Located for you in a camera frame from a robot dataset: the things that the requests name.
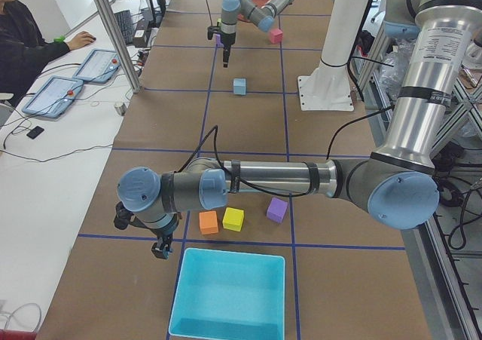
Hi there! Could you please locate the purple block near cyan bin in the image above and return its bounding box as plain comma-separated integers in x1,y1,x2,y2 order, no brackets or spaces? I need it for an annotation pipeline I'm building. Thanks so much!
266,198,288,223

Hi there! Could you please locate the purple block near red bin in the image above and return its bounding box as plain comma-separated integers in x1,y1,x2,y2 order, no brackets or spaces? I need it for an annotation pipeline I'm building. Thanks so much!
215,34,223,47

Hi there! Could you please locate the pink block far right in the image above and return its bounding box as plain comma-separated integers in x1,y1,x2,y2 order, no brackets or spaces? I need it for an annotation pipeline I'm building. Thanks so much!
269,28,283,44

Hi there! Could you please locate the lower teach pendant tablet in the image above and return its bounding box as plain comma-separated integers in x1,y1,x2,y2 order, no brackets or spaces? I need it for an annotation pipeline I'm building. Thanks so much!
22,76,84,119

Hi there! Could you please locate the black keyboard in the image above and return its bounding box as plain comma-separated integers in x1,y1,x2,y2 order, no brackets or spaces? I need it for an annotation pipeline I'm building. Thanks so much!
114,10,134,45

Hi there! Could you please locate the small metal cylinder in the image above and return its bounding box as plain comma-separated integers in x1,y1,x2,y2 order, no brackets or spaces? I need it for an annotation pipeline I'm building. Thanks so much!
114,102,127,116

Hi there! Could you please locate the yellow block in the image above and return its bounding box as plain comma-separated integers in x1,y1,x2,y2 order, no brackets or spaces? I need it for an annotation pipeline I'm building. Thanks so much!
222,207,245,231

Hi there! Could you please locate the black smartphone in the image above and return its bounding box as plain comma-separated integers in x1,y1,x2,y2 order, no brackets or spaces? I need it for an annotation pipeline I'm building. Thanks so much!
26,126,44,139

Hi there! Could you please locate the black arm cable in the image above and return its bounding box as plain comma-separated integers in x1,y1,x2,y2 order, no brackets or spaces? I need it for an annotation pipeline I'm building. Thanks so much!
176,104,396,198

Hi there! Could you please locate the orange block near cyan bin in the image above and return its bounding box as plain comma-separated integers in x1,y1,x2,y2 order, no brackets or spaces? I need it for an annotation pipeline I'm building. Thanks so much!
199,211,219,235

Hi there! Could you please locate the light blue block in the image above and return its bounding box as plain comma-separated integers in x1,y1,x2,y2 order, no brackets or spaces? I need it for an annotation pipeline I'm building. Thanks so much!
233,78,247,96

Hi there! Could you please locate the aluminium frame post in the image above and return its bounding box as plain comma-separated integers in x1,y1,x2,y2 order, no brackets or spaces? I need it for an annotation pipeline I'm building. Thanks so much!
94,0,141,93

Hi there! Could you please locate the upper teach pendant tablet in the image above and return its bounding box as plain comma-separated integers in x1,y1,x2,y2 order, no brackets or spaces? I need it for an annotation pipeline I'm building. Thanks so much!
72,49,120,84

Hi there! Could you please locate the seated person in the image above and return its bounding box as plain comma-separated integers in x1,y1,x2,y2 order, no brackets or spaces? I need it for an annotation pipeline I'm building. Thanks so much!
0,0,97,107

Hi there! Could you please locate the teach pendant tablet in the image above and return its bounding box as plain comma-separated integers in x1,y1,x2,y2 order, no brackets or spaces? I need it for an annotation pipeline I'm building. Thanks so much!
22,76,84,119
72,49,120,84

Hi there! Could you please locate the person's hand on mouse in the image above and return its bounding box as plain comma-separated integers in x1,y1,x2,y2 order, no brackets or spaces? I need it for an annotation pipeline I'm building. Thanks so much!
66,31,96,51

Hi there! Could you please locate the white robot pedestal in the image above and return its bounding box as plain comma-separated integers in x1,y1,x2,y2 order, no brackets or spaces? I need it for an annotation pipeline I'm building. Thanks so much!
297,0,372,112

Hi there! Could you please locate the cyan plastic bin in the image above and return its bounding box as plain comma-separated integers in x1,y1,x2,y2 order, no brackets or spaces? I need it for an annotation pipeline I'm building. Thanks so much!
169,248,285,339

